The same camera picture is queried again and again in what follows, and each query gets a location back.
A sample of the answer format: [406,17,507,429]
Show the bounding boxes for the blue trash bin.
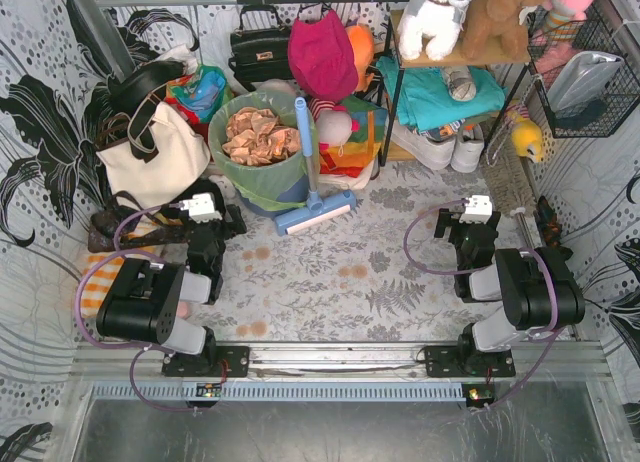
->
[235,175,309,219]

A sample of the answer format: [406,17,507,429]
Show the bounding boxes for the blue floor squeegee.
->
[274,97,357,236]

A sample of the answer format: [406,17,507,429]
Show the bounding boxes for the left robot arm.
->
[96,205,246,365]

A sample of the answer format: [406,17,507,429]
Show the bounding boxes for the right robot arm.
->
[434,207,585,357]

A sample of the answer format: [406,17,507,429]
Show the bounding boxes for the cream canvas tote bag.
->
[97,102,211,209]

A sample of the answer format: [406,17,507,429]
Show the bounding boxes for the colourful printed bag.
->
[164,65,233,124]

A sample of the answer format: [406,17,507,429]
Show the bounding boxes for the rainbow striped bag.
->
[319,96,388,178]

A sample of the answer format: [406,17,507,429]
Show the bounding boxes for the magenta fabric bag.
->
[288,6,358,102]

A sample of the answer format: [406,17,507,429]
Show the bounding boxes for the white sneakers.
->
[391,124,485,173]

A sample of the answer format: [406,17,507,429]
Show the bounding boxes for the crumpled brown paper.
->
[222,107,301,167]

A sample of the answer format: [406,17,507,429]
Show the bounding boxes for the yellow plush duck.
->
[506,105,543,163]

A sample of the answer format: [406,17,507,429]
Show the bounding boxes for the orange checkered cloth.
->
[72,247,162,318]

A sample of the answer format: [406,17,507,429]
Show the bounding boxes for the teal folded cloth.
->
[395,67,505,131]

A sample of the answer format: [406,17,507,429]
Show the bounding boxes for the pink white plush doll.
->
[309,98,360,150]

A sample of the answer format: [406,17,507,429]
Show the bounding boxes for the black hat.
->
[107,60,185,115]

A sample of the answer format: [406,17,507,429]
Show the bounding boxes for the black leather handbag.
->
[228,4,294,92]

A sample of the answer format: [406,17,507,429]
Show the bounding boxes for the silver foil pouch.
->
[547,51,624,112]

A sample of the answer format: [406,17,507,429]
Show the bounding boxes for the brown teddy bear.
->
[460,0,548,60]

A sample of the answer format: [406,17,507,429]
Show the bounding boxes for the white plush dog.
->
[398,0,472,61]

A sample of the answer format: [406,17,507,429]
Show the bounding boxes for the orange plush toy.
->
[346,24,374,81]

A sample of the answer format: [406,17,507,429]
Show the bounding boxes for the brown leather strap bag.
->
[87,191,196,253]

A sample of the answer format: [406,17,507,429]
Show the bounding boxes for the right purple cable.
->
[402,199,569,411]

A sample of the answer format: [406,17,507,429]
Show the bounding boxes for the purple cable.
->
[402,199,569,411]
[73,202,194,413]

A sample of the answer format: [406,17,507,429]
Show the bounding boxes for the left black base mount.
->
[161,345,250,378]

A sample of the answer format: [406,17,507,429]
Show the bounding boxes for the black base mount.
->
[161,345,250,378]
[424,345,516,379]

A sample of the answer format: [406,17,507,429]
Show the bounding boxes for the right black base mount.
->
[424,345,516,379]

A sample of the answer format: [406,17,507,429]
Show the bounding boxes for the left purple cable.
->
[73,202,194,413]

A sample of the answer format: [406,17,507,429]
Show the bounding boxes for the aluminium front rail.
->
[69,340,612,382]

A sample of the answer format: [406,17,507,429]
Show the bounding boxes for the black wire basket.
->
[528,6,639,138]

